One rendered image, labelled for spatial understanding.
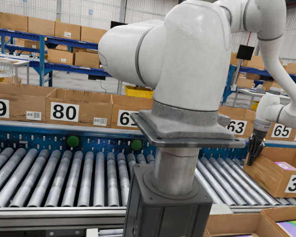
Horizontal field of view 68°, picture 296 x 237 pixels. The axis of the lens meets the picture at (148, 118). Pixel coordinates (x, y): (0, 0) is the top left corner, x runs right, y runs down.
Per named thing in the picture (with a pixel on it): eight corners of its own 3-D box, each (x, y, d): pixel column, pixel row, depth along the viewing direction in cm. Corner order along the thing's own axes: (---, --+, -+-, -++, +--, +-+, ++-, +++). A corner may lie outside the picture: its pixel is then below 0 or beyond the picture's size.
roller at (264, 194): (284, 206, 112) (279, 214, 114) (230, 157, 161) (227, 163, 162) (277, 204, 111) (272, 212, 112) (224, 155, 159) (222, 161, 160)
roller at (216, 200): (224, 215, 106) (215, 213, 105) (186, 161, 155) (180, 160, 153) (228, 206, 105) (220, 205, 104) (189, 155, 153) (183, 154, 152)
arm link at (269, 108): (251, 118, 126) (275, 126, 118) (259, 92, 122) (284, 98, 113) (257, 116, 134) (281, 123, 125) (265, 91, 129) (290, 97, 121)
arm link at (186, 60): (197, 114, 41) (222, -15, 36) (132, 95, 53) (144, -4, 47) (231, 108, 53) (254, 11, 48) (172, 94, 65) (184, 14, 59)
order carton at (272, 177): (274, 197, 118) (284, 169, 113) (241, 168, 145) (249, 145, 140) (330, 197, 127) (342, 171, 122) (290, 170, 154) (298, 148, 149)
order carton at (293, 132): (263, 140, 167) (270, 119, 162) (241, 126, 195) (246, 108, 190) (305, 143, 176) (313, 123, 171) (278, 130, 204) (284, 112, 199)
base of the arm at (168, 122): (250, 140, 49) (257, 116, 48) (159, 138, 42) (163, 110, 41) (207, 118, 66) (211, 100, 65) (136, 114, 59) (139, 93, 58)
